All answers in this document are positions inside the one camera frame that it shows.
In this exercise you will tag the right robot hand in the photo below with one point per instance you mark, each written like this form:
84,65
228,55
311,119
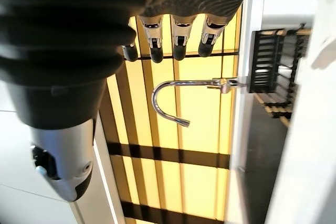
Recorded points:
65,37

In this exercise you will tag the black dish drying rack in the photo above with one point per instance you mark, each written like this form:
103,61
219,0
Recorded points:
273,64

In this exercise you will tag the chrome gooseneck kitchen faucet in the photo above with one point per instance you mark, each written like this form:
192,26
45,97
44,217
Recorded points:
168,95

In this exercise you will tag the yellow window blind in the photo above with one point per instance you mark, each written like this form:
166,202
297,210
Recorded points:
178,140

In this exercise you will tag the black kitchen sink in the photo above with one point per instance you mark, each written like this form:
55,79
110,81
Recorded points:
260,161

